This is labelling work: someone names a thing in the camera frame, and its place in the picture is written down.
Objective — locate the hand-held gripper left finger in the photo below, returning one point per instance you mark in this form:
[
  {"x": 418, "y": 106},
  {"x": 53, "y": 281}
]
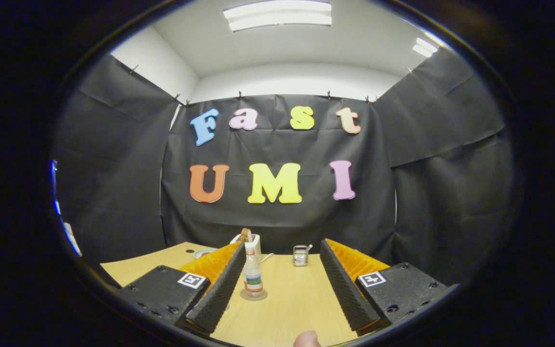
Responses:
[{"x": 219, "y": 291}]

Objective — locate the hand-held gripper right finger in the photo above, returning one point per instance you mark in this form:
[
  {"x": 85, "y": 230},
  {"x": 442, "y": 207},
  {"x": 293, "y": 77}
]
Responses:
[{"x": 347, "y": 291}]

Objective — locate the clear plastic juice bottle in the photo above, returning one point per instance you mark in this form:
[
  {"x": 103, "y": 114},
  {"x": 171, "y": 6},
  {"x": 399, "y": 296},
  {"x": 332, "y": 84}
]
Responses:
[{"x": 253, "y": 282}]

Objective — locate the round brown coaster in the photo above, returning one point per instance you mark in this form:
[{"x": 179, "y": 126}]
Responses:
[{"x": 258, "y": 299}]

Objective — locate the pale green plate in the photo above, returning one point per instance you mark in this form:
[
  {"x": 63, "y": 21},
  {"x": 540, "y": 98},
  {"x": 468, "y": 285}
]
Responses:
[{"x": 203, "y": 253}]

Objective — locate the wooden table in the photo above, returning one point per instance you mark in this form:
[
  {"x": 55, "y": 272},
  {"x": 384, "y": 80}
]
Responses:
[{"x": 297, "y": 299}]

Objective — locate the small metal rack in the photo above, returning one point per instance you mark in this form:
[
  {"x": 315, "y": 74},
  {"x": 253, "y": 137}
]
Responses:
[{"x": 300, "y": 256}]

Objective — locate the white toaster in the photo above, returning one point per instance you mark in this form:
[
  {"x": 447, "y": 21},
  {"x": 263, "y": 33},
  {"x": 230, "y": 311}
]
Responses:
[{"x": 256, "y": 243}]

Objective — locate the brown bread slice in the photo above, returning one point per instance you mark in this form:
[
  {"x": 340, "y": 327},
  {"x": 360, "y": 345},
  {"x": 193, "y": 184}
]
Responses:
[{"x": 245, "y": 235}]

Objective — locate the small ceiling light panel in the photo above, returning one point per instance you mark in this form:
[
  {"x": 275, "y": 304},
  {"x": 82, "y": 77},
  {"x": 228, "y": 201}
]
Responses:
[{"x": 425, "y": 47}]

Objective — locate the large ceiling light panel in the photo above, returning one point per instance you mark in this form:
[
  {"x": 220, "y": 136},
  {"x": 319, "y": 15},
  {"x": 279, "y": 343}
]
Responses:
[{"x": 277, "y": 15}]

